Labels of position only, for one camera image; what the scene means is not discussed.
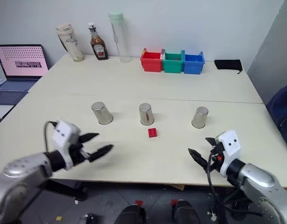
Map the dark rounded shape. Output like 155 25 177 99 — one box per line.
172 200 202 224
113 204 147 224

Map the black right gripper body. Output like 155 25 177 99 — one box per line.
204 141 226 173

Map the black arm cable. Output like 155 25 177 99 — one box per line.
43 120 58 153
206 151 263 218

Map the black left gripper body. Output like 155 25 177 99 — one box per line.
68 139 91 167

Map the beige printed tumbler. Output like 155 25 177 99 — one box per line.
55 22 85 63

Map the open laptop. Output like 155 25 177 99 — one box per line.
0 44 49 105

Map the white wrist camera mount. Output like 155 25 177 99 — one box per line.
51 120 80 170
214 130 242 177

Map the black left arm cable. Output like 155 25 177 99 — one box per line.
43 120 58 153

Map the clear bottle with green lid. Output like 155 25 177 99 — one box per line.
108 11 132 63

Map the black table frame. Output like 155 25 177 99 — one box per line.
43 179 88 202

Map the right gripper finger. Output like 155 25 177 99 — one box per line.
205 137 219 148
188 147 208 170

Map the white notebook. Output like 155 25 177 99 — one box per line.
0 105 15 120

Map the red toy brick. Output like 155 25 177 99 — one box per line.
147 127 159 139

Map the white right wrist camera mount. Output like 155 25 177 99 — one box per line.
214 130 242 177

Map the black cloth pouch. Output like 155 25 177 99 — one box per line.
214 59 243 75

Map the red plastic bin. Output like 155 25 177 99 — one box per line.
140 48 164 73

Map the steel cup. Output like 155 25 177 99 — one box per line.
138 103 155 126
91 101 114 125
191 106 209 129

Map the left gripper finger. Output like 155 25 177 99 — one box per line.
79 132 100 144
88 144 114 163

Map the green plastic bin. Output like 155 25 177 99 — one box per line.
161 49 185 74

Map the ketchup bottle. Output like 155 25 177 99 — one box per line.
88 22 109 61

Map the blue chair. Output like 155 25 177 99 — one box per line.
265 84 287 155

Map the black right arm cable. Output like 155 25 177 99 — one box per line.
206 151 263 218

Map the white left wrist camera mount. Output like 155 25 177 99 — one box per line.
51 120 80 170

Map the blue plastic bin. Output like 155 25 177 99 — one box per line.
182 49 205 75

